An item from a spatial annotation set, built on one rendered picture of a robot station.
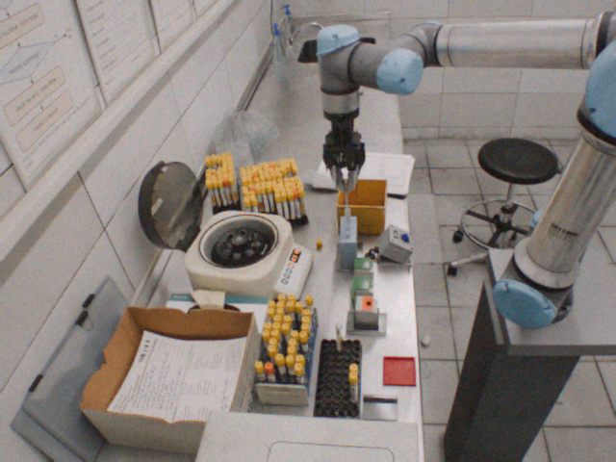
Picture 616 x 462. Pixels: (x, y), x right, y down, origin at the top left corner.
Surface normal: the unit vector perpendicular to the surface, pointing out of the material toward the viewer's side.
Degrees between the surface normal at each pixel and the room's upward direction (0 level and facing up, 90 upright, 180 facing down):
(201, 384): 2
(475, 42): 66
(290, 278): 25
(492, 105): 90
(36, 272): 90
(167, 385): 0
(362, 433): 0
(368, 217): 90
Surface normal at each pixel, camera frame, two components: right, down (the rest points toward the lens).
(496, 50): -0.65, 0.48
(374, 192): -0.17, 0.65
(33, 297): 0.99, 0.00
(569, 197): -0.83, 0.40
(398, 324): -0.09, -0.76
